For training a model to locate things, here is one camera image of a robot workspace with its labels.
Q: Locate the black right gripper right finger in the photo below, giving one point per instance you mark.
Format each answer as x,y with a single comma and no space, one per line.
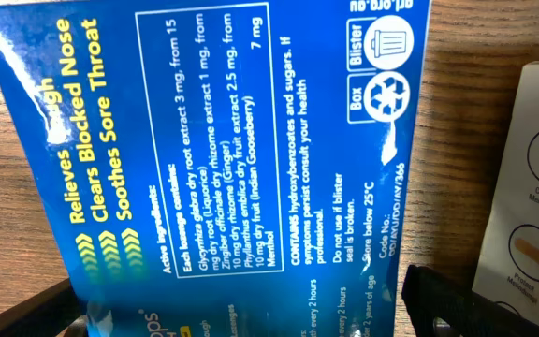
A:
429,296

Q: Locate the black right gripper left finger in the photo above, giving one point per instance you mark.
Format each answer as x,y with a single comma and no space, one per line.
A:
48,313

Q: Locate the white plaster box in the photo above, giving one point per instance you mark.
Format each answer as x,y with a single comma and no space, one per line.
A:
508,266

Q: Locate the blue lozenge box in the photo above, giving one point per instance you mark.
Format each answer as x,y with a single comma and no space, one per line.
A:
221,168

